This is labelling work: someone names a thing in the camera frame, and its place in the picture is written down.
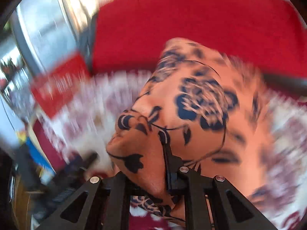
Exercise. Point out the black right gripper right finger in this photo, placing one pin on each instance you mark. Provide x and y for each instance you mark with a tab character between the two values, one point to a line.
210	203

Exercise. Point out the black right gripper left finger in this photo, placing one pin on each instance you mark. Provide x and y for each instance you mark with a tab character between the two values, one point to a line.
101	205

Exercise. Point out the red gift bag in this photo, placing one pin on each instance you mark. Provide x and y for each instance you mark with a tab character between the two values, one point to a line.
55	89

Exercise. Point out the orange black floral garment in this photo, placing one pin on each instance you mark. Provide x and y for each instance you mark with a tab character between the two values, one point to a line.
210	110

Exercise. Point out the red fleece blanket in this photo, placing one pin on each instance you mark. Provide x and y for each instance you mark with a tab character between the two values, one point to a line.
131	34

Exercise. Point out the cream maroon floral plush blanket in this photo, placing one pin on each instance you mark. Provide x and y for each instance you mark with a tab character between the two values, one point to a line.
87	121

